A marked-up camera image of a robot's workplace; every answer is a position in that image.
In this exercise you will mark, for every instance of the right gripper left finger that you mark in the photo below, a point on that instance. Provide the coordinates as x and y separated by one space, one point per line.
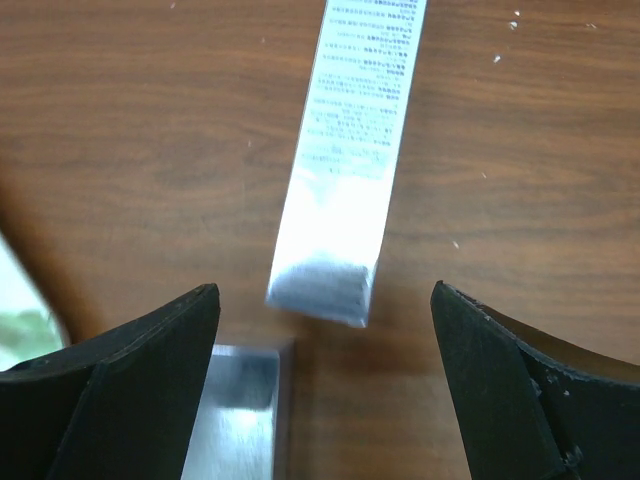
121 405

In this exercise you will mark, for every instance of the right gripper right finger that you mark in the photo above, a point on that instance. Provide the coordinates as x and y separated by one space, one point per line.
530 405

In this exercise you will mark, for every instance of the silver toothpaste box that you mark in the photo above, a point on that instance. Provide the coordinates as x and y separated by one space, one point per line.
337 202
241 429

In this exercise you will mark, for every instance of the floral leaf pattern tray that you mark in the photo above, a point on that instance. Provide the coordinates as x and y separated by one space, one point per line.
29 327

